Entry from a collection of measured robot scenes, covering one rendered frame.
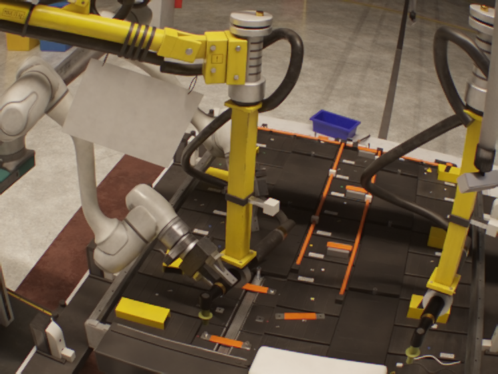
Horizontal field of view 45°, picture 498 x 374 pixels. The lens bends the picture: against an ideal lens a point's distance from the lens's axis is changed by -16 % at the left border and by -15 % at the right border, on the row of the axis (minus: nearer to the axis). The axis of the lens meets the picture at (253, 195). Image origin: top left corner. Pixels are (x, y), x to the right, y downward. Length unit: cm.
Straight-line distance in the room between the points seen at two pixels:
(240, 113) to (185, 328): 67
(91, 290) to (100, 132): 79
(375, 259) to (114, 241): 92
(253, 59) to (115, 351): 85
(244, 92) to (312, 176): 117
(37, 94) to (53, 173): 328
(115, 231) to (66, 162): 317
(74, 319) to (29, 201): 248
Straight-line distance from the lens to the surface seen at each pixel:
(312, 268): 234
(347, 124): 367
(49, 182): 489
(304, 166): 291
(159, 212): 200
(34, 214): 454
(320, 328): 210
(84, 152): 194
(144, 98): 175
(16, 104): 169
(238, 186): 187
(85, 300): 237
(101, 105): 176
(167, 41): 166
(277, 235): 220
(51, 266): 402
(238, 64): 169
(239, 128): 179
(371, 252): 244
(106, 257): 200
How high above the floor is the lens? 238
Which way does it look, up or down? 31 degrees down
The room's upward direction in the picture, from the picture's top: 4 degrees clockwise
